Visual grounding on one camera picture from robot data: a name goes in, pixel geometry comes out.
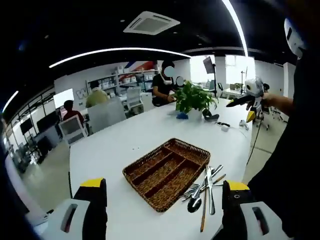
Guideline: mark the ceiling light strip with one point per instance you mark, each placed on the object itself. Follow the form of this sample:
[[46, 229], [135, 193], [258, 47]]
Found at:
[[11, 100], [246, 51], [120, 49]]

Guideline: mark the flat black phone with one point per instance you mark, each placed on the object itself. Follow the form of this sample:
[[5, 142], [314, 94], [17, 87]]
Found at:
[[222, 123]]

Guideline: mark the person's dark clothing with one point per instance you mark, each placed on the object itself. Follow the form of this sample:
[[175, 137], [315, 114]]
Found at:
[[295, 162]]

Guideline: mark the bright wall screen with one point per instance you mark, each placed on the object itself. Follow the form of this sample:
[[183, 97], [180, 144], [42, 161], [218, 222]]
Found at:
[[63, 97]]

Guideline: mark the white mesh office chair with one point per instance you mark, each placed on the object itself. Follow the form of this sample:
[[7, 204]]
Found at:
[[72, 130], [133, 96]]

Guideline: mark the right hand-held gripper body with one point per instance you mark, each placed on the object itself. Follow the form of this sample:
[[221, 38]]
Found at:
[[251, 87]]

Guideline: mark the frosted desk partition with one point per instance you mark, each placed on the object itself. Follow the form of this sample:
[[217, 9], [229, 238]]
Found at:
[[105, 115]]

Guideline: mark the monitor on black stand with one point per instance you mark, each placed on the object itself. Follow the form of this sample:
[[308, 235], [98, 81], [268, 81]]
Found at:
[[208, 63]]

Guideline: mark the black oblong case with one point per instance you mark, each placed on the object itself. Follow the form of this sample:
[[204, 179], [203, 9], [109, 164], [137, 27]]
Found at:
[[210, 117]]

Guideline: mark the black tripod stand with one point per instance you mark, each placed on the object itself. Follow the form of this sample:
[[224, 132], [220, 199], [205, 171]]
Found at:
[[245, 75]]

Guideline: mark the ceiling air conditioner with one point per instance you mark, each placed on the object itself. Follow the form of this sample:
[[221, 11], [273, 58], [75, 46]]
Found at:
[[150, 23]]

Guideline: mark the green potted plant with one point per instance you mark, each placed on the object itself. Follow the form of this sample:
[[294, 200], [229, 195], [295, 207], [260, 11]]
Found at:
[[192, 97]]

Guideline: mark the person's right hand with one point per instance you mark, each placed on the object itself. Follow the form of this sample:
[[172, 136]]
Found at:
[[267, 99]]

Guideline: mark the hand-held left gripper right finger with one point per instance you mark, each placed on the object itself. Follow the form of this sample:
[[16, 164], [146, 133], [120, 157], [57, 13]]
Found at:
[[232, 212]]

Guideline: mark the small white box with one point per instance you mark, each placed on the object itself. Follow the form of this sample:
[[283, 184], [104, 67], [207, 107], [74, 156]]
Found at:
[[225, 128]]

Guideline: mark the brown wicker storage tray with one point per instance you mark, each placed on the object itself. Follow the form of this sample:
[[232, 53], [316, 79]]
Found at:
[[160, 175]]

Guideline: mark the black desk monitor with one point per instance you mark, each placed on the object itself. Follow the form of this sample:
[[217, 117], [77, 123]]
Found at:
[[26, 125], [47, 120]]

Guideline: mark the white storage shelf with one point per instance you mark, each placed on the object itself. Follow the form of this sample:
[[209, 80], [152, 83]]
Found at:
[[112, 81]]

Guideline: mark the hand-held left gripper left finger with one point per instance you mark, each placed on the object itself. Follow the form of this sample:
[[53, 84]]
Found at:
[[95, 212]]

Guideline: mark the white chest device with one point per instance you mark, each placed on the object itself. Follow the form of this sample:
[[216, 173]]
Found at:
[[293, 35]]

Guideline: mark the white handheld device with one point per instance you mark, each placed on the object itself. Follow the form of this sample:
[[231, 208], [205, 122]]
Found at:
[[243, 123]]

